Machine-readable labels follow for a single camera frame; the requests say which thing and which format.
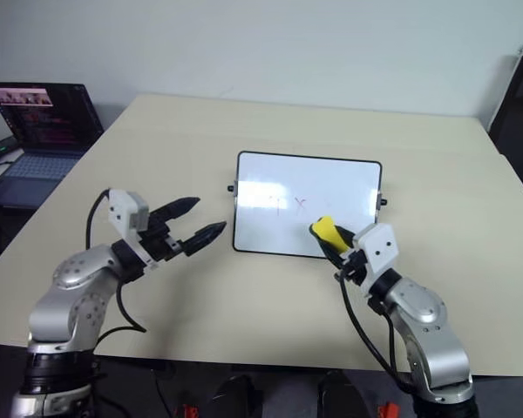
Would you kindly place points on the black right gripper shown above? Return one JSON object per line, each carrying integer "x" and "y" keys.
{"x": 353, "y": 263}

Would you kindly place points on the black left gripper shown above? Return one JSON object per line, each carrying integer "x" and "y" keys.
{"x": 161, "y": 244}

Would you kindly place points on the yellow whiteboard eraser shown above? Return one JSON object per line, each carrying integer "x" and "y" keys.
{"x": 327, "y": 231}

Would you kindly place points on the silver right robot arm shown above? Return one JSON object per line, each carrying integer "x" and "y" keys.
{"x": 418, "y": 305}

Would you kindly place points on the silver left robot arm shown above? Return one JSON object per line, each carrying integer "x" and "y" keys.
{"x": 69, "y": 278}

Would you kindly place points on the small black-framed whiteboard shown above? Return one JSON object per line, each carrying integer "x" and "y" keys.
{"x": 287, "y": 183}

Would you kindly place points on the blue open laptop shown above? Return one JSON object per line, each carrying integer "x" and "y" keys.
{"x": 39, "y": 165}

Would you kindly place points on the small red object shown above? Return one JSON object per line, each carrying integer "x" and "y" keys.
{"x": 187, "y": 411}
{"x": 388, "y": 410}

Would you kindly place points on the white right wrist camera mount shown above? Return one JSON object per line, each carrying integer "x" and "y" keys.
{"x": 377, "y": 244}

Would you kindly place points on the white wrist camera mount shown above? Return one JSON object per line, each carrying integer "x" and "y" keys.
{"x": 122, "y": 213}
{"x": 377, "y": 244}

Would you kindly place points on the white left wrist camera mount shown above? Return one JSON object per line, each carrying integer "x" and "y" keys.
{"x": 122, "y": 213}

